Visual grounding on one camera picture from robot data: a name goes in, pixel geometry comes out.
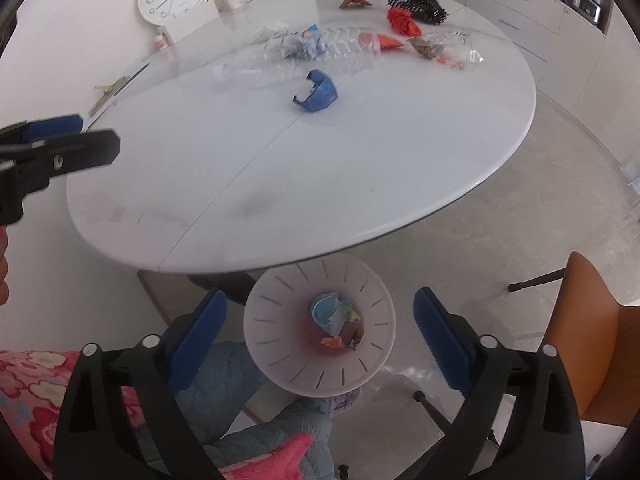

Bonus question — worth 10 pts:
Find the white trash bin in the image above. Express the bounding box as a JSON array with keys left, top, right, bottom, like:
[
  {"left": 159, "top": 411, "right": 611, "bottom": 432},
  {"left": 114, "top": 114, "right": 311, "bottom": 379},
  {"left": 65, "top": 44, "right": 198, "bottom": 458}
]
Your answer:
[{"left": 243, "top": 255, "right": 397, "bottom": 398}]

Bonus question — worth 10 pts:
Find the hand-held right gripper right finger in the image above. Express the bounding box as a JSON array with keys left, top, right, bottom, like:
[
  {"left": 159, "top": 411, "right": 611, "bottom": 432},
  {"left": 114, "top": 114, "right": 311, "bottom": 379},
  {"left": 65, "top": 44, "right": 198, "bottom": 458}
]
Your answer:
[{"left": 414, "top": 286, "right": 586, "bottom": 480}]

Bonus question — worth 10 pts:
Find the orange wrapper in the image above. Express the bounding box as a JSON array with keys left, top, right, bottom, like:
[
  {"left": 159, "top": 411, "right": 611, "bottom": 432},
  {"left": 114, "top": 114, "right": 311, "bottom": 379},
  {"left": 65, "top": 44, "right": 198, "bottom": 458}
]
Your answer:
[{"left": 360, "top": 32, "right": 405, "bottom": 53}]

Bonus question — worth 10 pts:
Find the person in grey trousers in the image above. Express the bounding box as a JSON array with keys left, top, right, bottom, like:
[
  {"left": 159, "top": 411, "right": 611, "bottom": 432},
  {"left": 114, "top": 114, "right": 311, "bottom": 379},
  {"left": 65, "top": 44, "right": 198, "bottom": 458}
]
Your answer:
[{"left": 175, "top": 340, "right": 361, "bottom": 480}]

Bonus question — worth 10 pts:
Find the brown snack wrapper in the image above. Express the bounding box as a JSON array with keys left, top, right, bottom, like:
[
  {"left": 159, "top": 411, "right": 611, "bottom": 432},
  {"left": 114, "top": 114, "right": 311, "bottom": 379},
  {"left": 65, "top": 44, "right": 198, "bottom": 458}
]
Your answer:
[{"left": 410, "top": 37, "right": 443, "bottom": 60}]

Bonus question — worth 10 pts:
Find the clear plastic bag on table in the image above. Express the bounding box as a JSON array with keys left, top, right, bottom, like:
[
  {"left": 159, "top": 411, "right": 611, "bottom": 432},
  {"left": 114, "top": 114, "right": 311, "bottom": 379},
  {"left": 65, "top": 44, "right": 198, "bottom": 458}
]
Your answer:
[{"left": 215, "top": 25, "right": 386, "bottom": 83}]

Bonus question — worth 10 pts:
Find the pink floral jacket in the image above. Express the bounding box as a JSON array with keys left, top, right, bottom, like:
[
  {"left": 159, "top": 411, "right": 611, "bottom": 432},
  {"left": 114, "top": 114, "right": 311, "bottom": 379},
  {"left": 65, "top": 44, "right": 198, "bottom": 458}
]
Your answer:
[{"left": 0, "top": 350, "right": 316, "bottom": 480}]

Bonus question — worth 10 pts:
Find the person's left hand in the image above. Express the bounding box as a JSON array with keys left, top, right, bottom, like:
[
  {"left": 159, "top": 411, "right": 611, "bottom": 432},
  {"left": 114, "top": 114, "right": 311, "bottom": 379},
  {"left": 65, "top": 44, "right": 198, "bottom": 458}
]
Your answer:
[{"left": 0, "top": 225, "right": 10, "bottom": 306}]

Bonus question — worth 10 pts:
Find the beige drawer cabinet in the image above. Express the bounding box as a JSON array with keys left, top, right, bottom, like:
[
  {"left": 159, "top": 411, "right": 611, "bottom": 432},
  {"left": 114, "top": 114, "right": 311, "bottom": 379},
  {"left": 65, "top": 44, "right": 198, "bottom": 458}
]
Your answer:
[{"left": 465, "top": 0, "right": 621, "bottom": 91}]

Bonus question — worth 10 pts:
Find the silver box device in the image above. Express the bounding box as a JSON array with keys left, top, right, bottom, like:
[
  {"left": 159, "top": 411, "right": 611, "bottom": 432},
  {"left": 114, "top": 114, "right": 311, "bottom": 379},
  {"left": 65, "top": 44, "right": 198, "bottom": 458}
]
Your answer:
[{"left": 570, "top": 0, "right": 601, "bottom": 23}]

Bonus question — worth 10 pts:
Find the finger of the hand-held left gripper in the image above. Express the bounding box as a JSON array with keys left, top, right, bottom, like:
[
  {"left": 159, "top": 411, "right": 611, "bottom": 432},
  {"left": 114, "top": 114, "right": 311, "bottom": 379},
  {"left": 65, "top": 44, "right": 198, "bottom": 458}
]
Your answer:
[
  {"left": 0, "top": 129, "right": 121, "bottom": 181},
  {"left": 0, "top": 114, "right": 83, "bottom": 145}
]

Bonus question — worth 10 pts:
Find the crumpled blue white wrapper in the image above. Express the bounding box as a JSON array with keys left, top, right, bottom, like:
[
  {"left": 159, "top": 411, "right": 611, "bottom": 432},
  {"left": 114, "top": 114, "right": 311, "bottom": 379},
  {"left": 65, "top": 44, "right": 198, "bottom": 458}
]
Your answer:
[{"left": 280, "top": 25, "right": 331, "bottom": 61}]

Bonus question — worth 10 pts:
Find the black mesh net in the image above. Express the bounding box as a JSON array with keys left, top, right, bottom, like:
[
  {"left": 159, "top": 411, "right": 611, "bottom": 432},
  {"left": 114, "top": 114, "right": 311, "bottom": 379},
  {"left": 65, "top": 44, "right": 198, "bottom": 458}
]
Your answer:
[{"left": 387, "top": 0, "right": 448, "bottom": 26}]

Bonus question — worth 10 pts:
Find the light blue paper cup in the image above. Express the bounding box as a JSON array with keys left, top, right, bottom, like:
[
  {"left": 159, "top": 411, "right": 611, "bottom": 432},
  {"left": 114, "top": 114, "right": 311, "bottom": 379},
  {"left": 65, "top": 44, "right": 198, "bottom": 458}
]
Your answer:
[{"left": 309, "top": 292, "right": 358, "bottom": 336}]

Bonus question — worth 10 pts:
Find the orange chair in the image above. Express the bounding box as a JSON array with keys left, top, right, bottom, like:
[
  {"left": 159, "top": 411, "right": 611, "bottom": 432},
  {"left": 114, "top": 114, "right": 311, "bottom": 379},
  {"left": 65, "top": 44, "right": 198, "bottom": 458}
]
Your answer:
[{"left": 509, "top": 251, "right": 640, "bottom": 423}]

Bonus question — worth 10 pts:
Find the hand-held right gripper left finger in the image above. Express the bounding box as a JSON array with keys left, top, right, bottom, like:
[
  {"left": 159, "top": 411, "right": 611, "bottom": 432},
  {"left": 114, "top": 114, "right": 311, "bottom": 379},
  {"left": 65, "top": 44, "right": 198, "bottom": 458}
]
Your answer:
[{"left": 52, "top": 287, "right": 228, "bottom": 480}]

